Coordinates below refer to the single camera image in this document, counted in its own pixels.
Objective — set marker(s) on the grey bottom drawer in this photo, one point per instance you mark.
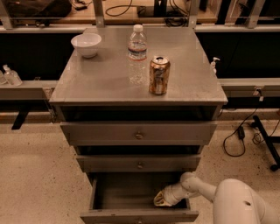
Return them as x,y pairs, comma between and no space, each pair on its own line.
127,198

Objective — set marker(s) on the grey top drawer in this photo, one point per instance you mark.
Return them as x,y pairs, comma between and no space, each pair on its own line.
138,133

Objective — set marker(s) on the grey drawer cabinet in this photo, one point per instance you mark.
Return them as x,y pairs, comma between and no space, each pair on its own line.
99,89

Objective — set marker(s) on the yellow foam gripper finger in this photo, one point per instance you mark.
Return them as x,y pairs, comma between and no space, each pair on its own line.
162,203
159,197

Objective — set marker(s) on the black bag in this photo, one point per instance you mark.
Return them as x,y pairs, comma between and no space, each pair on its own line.
38,8

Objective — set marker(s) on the small white pump bottle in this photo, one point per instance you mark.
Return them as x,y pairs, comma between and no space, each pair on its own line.
213,64

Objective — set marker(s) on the orange soda can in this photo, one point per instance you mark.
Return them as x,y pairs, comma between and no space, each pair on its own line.
159,75

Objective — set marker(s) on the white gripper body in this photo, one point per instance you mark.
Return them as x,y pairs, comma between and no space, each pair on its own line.
170,196

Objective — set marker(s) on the grey middle drawer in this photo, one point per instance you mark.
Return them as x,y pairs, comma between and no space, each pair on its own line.
138,163

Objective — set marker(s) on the black stand leg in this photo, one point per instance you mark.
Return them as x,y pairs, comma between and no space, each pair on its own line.
270,141

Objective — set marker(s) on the grey metal rail frame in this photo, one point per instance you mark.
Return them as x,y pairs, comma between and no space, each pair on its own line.
218,16

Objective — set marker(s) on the clear plastic water bottle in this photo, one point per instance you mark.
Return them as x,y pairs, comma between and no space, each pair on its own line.
137,55

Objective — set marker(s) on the white bowl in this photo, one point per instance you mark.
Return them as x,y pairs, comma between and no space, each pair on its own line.
86,44

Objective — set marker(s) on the clear sanitizer pump bottle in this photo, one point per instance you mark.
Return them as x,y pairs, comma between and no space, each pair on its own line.
11,76

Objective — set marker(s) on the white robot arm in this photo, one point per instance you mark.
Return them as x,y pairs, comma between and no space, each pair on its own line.
234,202

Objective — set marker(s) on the grey drawer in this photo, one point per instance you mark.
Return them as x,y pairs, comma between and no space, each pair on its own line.
138,163
127,198
138,133

